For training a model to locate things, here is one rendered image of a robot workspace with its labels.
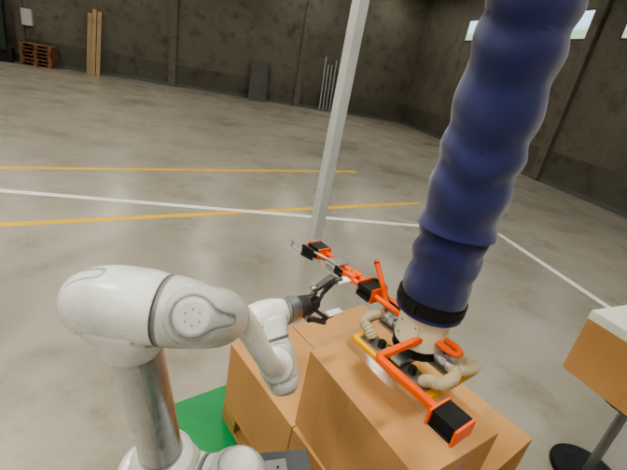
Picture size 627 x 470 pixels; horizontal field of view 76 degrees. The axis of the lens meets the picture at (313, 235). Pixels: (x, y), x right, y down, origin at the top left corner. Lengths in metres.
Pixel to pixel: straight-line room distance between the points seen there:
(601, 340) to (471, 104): 1.85
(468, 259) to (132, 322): 0.90
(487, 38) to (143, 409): 1.14
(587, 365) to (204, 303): 2.40
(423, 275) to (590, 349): 1.64
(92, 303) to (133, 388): 0.22
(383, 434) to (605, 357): 1.59
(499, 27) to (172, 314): 0.96
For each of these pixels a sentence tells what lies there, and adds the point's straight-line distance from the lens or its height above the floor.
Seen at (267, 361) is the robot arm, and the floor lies 1.27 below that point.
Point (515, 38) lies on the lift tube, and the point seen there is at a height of 2.11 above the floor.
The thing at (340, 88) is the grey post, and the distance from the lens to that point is 4.39.
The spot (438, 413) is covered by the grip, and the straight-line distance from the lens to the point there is 1.12.
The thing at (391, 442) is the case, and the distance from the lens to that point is 1.43.
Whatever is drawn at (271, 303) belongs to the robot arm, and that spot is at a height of 1.28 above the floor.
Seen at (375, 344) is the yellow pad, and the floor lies 1.13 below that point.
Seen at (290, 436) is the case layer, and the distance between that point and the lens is 1.96.
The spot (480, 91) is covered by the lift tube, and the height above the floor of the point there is 1.99.
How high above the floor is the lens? 1.98
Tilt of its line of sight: 23 degrees down
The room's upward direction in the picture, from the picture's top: 11 degrees clockwise
